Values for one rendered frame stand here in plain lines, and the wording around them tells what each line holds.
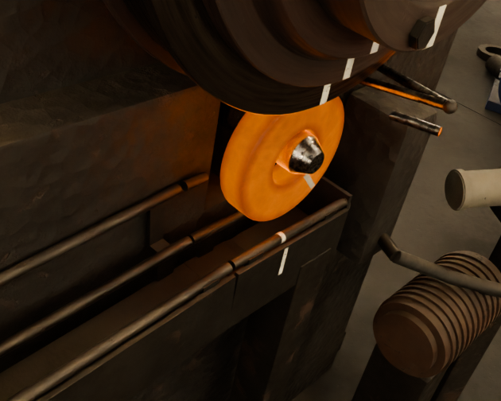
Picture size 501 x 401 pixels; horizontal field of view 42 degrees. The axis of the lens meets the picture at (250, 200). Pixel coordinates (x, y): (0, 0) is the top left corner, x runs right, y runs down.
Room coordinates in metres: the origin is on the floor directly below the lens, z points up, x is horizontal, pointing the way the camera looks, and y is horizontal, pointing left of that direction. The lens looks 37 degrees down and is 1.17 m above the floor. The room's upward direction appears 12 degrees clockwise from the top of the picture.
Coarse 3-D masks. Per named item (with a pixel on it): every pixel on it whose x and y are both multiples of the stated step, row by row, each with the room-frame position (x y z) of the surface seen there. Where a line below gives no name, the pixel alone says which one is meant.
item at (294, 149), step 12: (228, 108) 0.60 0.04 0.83; (228, 120) 0.59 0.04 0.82; (300, 132) 0.56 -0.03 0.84; (288, 144) 0.55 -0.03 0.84; (300, 144) 0.54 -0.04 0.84; (312, 144) 0.55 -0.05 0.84; (288, 156) 0.54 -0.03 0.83; (300, 156) 0.54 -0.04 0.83; (312, 156) 0.54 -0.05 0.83; (288, 168) 0.54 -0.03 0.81; (300, 168) 0.54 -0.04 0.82; (312, 168) 0.54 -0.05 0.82
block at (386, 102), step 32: (352, 96) 0.76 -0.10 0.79; (384, 96) 0.77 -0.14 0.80; (352, 128) 0.75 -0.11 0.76; (384, 128) 0.72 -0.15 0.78; (352, 160) 0.74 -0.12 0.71; (384, 160) 0.71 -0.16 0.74; (416, 160) 0.75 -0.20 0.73; (352, 192) 0.73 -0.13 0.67; (384, 192) 0.71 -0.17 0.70; (352, 224) 0.72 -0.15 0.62; (384, 224) 0.73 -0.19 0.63; (352, 256) 0.71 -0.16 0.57
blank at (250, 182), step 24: (240, 120) 0.53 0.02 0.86; (264, 120) 0.52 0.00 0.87; (288, 120) 0.54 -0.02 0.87; (312, 120) 0.57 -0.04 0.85; (336, 120) 0.60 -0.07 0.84; (240, 144) 0.51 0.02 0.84; (264, 144) 0.51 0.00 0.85; (336, 144) 0.61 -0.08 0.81; (240, 168) 0.50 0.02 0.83; (264, 168) 0.52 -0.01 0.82; (240, 192) 0.50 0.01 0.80; (264, 192) 0.53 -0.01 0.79; (288, 192) 0.56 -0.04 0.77; (264, 216) 0.53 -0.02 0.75
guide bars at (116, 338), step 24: (312, 216) 0.60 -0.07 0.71; (264, 240) 0.54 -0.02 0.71; (288, 240) 0.57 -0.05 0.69; (240, 264) 0.50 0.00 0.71; (192, 288) 0.45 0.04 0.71; (168, 312) 0.42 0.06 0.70; (120, 336) 0.38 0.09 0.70; (72, 360) 0.35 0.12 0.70; (96, 360) 0.37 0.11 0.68; (48, 384) 0.32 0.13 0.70
